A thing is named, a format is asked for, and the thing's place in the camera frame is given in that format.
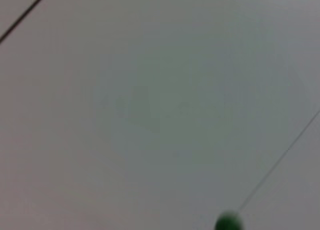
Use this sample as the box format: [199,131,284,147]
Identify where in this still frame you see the beige cloth bag green handles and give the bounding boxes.
[214,210,244,230]

